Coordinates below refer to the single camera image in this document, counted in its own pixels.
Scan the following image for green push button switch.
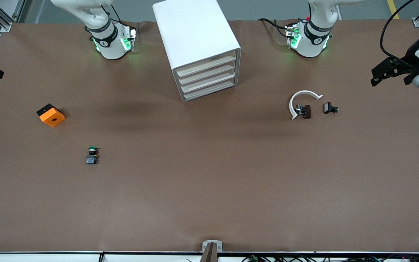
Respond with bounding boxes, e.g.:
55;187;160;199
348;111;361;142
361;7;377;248
86;146;99;165

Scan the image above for orange box with black base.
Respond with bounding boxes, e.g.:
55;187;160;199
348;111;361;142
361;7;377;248
36;103;66;128

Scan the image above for white curved plastic part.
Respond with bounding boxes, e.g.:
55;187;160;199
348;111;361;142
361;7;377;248
289;90;323;120

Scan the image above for small brown contact block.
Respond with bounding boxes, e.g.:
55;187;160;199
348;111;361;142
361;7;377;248
295;104;312;119

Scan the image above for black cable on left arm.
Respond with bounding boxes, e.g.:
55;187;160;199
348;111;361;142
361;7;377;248
379;0;415;62

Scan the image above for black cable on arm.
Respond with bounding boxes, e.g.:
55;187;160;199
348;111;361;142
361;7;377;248
99;4;123;26
379;0;415;62

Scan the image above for black cable at arm base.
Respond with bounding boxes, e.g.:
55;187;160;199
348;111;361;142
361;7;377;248
257;17;292;39

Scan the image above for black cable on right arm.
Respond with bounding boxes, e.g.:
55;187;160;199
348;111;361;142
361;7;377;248
99;4;123;26

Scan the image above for grey mount bracket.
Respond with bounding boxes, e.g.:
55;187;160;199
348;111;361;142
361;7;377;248
202;240;223;253

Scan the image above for brown camera post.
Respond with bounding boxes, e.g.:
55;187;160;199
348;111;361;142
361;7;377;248
200;243;219;262

